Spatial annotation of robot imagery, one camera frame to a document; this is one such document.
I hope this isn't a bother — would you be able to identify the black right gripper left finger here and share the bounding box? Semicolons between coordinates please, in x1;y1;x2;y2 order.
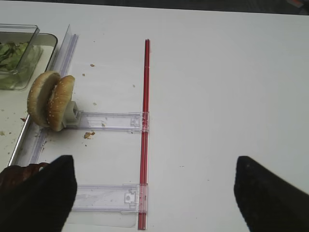
0;155;77;232

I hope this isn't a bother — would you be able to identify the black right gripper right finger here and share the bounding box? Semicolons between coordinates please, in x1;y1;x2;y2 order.
234;156;309;232

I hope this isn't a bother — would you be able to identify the dark meat patty front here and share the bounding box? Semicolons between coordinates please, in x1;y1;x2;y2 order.
0;162;49;194

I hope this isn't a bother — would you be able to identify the green lettuce in container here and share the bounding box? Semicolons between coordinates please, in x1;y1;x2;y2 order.
0;42;42;89

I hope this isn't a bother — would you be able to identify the metal tray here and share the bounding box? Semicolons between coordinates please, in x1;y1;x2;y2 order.
0;33;58;169

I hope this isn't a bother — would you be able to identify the white right bun pusher block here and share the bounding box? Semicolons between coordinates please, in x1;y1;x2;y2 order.
62;101;80;128

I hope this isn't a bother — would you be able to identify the clear patty track right side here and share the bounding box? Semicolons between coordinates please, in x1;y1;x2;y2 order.
72;184;148;213

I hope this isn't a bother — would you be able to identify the sesame bun right half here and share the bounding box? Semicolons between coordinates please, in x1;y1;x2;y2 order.
47;75;75;131

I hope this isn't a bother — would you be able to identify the sesame bun half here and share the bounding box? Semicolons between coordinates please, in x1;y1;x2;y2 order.
47;75;75;131
27;71;60;127

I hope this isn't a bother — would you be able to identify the sesame bun left half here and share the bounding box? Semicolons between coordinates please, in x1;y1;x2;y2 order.
27;71;60;127

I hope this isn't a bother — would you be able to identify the clear bun track right side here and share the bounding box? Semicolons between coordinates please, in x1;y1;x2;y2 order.
67;112;149;133

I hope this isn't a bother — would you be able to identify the clear plastic salad container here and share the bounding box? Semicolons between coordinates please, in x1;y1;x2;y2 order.
0;24;42;90

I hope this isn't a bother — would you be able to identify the red right rail strip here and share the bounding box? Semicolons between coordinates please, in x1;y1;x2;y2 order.
138;39;150;231

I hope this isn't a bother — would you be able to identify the clear right front stop rail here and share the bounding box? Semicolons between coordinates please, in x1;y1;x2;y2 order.
9;28;82;165

